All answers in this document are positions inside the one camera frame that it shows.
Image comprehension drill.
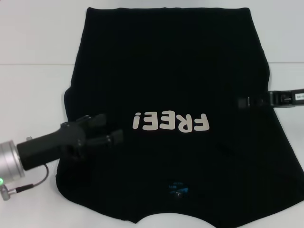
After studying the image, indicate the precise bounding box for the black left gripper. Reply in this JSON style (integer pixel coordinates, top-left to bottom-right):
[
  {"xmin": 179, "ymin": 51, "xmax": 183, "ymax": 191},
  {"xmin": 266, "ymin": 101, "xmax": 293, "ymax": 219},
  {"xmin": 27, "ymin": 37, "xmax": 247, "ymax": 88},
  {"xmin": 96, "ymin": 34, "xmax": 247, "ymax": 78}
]
[{"xmin": 16, "ymin": 113, "xmax": 124, "ymax": 172}]

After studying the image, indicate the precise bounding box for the black t-shirt with FREE print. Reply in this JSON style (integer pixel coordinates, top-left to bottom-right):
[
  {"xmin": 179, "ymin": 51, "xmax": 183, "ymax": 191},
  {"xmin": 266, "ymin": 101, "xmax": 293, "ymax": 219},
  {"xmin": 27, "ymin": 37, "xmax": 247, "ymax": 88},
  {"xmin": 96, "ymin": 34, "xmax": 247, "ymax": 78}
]
[{"xmin": 56, "ymin": 7, "xmax": 304, "ymax": 228}]

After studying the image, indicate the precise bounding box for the left arm cable with plug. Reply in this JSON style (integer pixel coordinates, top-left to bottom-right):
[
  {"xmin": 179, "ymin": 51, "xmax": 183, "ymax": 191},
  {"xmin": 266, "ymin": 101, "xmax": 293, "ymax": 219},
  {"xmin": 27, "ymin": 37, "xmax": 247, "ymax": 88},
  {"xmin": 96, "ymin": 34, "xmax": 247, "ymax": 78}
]
[{"xmin": 16, "ymin": 163, "xmax": 49, "ymax": 193}]

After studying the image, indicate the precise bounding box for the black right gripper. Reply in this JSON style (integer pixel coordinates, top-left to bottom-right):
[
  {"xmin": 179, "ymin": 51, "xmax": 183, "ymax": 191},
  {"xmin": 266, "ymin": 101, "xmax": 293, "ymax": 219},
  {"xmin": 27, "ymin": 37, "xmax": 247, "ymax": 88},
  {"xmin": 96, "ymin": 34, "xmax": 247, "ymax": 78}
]
[{"xmin": 237, "ymin": 88, "xmax": 304, "ymax": 110}]

